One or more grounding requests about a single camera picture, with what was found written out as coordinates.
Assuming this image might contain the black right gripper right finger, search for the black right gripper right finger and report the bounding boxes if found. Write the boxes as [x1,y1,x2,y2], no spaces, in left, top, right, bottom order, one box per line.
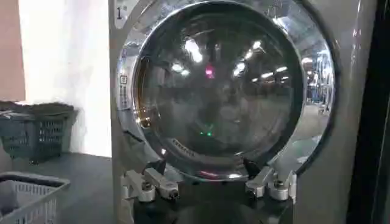
[242,158,297,201]

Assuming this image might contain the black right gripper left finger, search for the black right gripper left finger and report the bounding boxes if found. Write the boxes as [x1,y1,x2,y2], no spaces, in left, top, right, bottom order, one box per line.
[122,158,180,203]

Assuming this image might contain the grey dryer with number label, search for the grey dryer with number label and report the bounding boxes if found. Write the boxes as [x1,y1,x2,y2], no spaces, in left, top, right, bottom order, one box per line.
[108,0,378,224]

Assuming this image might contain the round glass dryer door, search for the round glass dryer door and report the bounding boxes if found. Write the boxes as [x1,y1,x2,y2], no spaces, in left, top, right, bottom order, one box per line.
[116,0,336,182]

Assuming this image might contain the white laundry basket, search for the white laundry basket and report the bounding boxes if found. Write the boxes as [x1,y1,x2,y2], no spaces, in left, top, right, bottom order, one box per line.
[0,171,71,224]

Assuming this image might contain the dark green laundry basket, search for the dark green laundry basket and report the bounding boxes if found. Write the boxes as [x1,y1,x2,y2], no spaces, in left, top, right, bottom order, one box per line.
[0,105,79,164]

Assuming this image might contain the dark clothes in green basket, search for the dark clothes in green basket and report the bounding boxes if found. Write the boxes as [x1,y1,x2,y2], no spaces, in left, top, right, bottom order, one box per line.
[0,100,75,116]

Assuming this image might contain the grey cloth in white basket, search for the grey cloth in white basket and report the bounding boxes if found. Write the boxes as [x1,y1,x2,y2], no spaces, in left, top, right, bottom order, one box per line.
[0,180,20,216]

